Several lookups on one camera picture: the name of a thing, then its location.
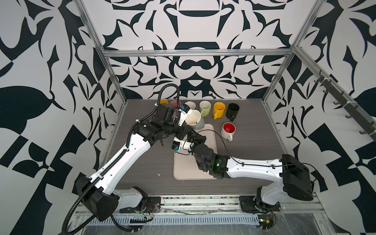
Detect grey mug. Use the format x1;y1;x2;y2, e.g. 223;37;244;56
185;110;205;130

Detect pink ghost print mug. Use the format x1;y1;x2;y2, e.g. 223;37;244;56
169;100;182;109

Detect dark green mug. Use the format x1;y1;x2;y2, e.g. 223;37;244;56
185;101;196;110

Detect white cream mug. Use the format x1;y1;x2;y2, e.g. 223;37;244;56
221;122;236;142

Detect light green mug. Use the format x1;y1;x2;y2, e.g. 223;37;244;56
199;100;212;117

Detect black mug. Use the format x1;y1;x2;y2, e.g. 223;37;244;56
226;103;240;121

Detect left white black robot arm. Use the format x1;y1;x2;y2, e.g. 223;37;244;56
76;121;197;221

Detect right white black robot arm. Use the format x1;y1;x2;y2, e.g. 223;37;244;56
183;133;313;206

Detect beige plastic tray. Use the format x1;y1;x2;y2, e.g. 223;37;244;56
173;124;217;181

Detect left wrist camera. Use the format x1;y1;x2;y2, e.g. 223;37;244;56
175;104;193;126

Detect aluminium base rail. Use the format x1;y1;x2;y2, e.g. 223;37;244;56
80;194;335;235

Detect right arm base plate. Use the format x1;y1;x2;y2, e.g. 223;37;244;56
239;195;281;213

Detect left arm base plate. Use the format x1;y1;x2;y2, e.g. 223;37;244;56
119;196;161;213

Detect black corrugated cable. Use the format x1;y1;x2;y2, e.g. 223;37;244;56
60;83;181;235

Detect black hook rail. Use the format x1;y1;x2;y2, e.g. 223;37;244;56
315;70;376;142

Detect aluminium frame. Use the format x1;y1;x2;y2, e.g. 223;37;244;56
73;0;376;142

